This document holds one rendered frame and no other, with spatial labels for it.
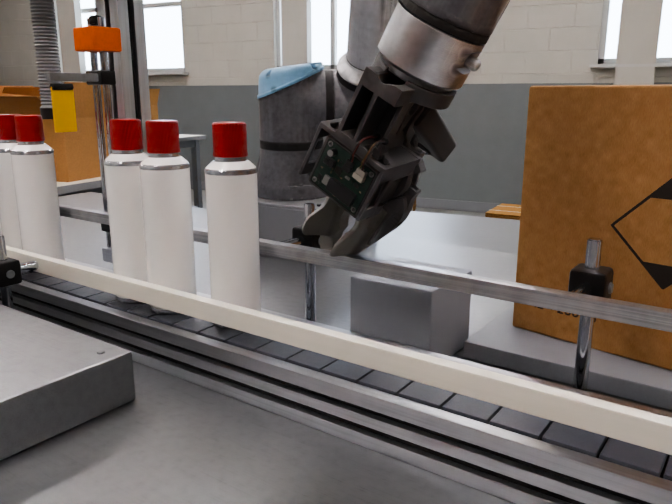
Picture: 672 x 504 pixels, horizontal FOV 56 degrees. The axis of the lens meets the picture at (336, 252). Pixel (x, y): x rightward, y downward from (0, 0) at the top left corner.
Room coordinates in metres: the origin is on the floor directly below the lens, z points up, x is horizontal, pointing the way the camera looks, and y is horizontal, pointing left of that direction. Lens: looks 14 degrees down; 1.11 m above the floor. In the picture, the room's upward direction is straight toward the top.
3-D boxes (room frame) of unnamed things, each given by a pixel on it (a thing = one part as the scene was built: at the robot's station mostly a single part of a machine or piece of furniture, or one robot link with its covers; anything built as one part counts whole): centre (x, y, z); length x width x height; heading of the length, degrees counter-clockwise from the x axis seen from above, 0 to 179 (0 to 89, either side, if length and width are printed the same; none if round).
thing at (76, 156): (2.64, 1.15, 0.97); 0.51 x 0.42 x 0.37; 159
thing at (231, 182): (0.63, 0.10, 0.98); 0.05 x 0.05 x 0.20
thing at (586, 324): (0.50, -0.20, 0.91); 0.07 x 0.03 x 0.17; 144
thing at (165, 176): (0.67, 0.18, 0.98); 0.05 x 0.05 x 0.20
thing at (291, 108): (1.17, 0.07, 1.10); 0.13 x 0.12 x 0.14; 94
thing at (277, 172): (1.18, 0.08, 0.98); 0.15 x 0.15 x 0.10
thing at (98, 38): (0.85, 0.33, 1.05); 0.10 x 0.04 x 0.33; 144
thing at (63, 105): (0.81, 0.34, 1.09); 0.03 x 0.01 x 0.06; 144
